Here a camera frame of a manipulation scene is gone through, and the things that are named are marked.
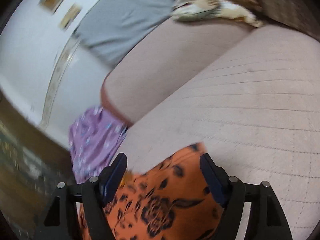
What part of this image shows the brown striped blanket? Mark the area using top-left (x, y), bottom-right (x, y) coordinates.
top-left (220, 0), bottom-right (320, 41)

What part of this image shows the white ornate headboard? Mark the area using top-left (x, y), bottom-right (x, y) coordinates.
top-left (1, 0), bottom-right (123, 148)

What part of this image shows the grey pillow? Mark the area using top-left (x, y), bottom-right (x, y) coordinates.
top-left (74, 0), bottom-right (174, 67)

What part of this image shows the pink quilted bed mattress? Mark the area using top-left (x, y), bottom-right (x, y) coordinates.
top-left (119, 25), bottom-right (319, 239)

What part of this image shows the purple floral garment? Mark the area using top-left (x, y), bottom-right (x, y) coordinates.
top-left (68, 106), bottom-right (128, 184)

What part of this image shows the orange black floral garment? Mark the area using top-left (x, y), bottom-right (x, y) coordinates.
top-left (77, 142), bottom-right (227, 240)

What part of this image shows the pink bolster pillow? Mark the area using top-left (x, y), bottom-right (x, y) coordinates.
top-left (100, 19), bottom-right (254, 126)

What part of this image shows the brown glass door cabinet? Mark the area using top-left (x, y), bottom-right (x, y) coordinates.
top-left (1, 95), bottom-right (75, 239)

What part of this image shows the beige patterned crumpled cloth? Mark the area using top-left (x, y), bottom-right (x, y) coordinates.
top-left (171, 0), bottom-right (264, 28)

